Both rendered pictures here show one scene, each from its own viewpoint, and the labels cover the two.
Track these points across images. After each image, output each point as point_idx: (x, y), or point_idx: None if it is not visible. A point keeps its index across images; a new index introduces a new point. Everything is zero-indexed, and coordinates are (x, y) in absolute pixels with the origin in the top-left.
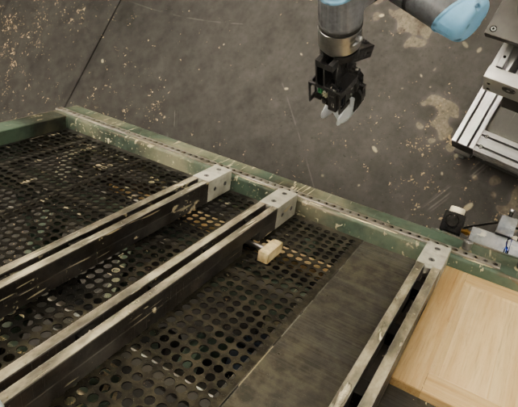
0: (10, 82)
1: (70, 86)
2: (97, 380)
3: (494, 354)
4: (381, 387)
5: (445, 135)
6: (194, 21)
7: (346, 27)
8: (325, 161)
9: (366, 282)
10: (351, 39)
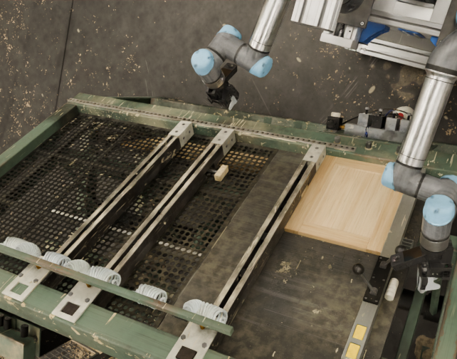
0: (12, 63)
1: (60, 56)
2: (147, 268)
3: (341, 204)
4: (272, 234)
5: None
6: None
7: (213, 80)
8: (265, 76)
9: (278, 177)
10: (217, 82)
